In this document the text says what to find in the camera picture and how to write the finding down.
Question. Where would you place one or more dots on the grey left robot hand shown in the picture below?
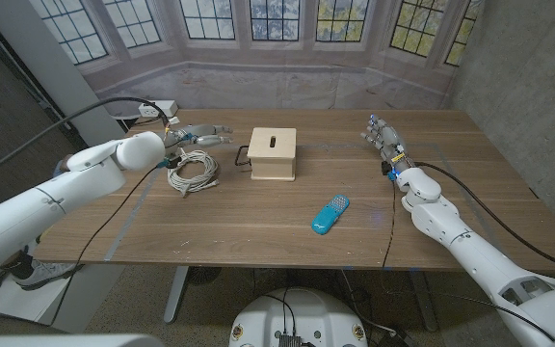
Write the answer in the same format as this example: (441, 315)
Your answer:
(200, 135)

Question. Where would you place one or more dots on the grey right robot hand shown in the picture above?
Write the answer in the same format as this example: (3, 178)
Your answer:
(388, 142)

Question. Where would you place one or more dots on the wooden box with slot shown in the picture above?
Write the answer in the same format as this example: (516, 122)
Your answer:
(272, 161)

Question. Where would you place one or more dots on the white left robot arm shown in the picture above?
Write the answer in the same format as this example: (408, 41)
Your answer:
(41, 207)

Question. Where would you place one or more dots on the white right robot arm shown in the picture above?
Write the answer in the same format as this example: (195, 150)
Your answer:
(451, 226)

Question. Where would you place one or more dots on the white power strip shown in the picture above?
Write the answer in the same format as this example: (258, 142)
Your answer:
(151, 110)

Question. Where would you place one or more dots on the printed window backdrop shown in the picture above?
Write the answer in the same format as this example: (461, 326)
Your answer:
(277, 87)

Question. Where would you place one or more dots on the turquoise remote control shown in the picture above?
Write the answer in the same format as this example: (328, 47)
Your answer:
(328, 217)

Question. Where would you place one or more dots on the brown twine roll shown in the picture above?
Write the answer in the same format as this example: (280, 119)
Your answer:
(65, 163)

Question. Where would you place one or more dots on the black floor fan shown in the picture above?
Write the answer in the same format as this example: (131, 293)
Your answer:
(205, 275)

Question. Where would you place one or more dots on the grey table leg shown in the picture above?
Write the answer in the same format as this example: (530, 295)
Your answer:
(424, 301)
(175, 294)

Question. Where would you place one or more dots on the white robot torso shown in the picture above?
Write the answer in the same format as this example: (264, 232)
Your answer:
(306, 313)

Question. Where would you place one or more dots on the white floor platform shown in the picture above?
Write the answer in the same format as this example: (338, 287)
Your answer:
(89, 299)

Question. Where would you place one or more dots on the person's leg with black sock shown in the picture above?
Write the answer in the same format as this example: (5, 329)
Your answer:
(19, 265)

